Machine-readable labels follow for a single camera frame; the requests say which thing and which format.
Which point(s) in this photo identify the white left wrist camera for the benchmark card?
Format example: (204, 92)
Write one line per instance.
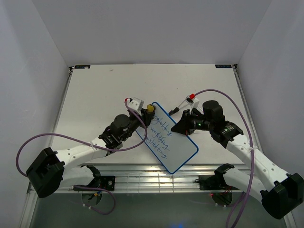
(135, 104)

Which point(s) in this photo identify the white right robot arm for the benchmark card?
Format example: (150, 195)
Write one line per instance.
(278, 191)

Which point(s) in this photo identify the yellow whiteboard eraser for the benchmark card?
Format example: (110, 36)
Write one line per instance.
(150, 108)

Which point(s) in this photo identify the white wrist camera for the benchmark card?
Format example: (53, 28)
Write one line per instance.
(135, 104)
(193, 102)

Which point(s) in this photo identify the black whiteboard stand foot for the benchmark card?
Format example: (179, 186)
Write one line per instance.
(175, 110)

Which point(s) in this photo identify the blue label sticker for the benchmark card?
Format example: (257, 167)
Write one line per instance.
(223, 66)
(82, 67)

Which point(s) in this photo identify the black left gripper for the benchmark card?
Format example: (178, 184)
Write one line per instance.
(145, 118)

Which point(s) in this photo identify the blue label sticker right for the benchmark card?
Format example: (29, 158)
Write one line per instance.
(223, 66)

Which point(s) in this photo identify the blue framed small whiteboard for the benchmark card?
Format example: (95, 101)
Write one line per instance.
(172, 150)

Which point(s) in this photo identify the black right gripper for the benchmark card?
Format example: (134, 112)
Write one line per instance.
(183, 126)

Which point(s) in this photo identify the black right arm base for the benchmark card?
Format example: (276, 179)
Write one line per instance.
(212, 182)

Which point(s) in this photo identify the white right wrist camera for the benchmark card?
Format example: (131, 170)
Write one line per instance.
(193, 102)

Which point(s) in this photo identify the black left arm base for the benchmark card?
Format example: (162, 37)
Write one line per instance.
(104, 183)

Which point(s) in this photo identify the aluminium table frame rails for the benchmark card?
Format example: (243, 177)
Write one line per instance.
(139, 178)

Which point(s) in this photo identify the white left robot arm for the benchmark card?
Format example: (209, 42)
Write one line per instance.
(52, 170)

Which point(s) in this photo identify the blue label sticker left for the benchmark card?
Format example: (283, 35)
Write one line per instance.
(82, 67)

